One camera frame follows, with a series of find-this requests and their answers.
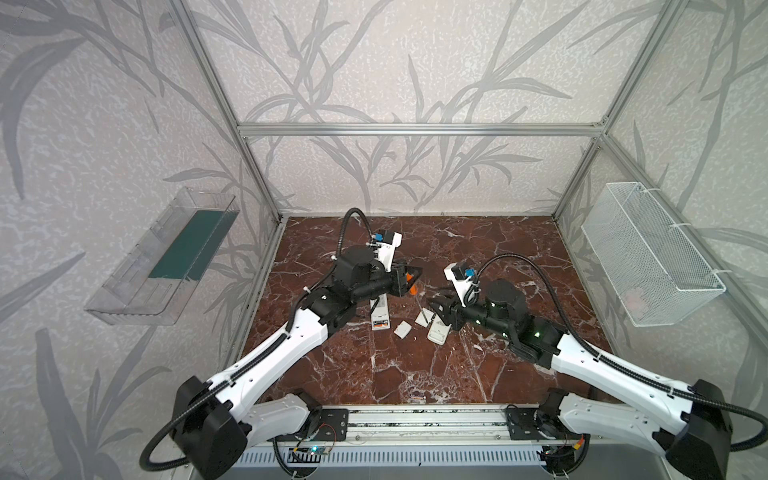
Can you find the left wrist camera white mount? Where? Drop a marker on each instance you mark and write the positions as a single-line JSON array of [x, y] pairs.
[[384, 243]]

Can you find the white remote being unloaded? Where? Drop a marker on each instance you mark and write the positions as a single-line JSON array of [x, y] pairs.
[[438, 332]]

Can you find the white battery cover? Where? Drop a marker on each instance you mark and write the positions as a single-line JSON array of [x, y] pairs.
[[402, 330], [425, 317]]

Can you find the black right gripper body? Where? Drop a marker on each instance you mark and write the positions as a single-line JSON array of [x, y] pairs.
[[451, 309]]

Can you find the aluminium frame post left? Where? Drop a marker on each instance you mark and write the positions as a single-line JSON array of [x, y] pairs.
[[184, 18]]

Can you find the white wire mesh basket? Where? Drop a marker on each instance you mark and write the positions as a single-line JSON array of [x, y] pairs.
[[659, 276]]

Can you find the aluminium horizontal frame bar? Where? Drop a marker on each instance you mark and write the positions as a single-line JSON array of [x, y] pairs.
[[253, 130]]

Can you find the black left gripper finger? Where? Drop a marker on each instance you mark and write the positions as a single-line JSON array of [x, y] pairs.
[[409, 271], [411, 288]]

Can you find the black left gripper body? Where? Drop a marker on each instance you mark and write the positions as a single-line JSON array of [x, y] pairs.
[[398, 279]]

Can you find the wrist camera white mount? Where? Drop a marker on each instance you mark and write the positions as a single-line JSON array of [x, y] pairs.
[[464, 280], [384, 243]]

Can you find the aluminium frame post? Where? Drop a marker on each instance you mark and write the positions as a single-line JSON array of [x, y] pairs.
[[662, 27], [184, 18]]

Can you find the white remote with display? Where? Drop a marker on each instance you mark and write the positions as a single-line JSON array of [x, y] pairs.
[[379, 313]]

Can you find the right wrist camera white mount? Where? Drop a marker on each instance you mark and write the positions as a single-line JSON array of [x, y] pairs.
[[464, 280]]

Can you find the clear plastic wall tray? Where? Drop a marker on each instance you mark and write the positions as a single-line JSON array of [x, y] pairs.
[[155, 281]]

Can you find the aluminium frame post right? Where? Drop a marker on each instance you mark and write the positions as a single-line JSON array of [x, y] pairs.
[[662, 27]]

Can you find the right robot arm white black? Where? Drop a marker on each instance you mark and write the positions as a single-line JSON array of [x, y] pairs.
[[687, 425]]

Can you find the orange handled screwdriver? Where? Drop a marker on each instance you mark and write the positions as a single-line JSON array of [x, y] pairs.
[[411, 280]]

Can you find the small circuit board with wires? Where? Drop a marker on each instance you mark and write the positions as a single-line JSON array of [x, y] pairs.
[[310, 453]]

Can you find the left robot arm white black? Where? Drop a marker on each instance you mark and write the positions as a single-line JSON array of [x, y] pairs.
[[215, 421]]

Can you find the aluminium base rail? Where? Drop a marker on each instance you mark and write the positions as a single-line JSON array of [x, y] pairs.
[[480, 423]]

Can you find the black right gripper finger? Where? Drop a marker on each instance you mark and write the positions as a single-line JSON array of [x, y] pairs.
[[441, 301], [434, 321]]

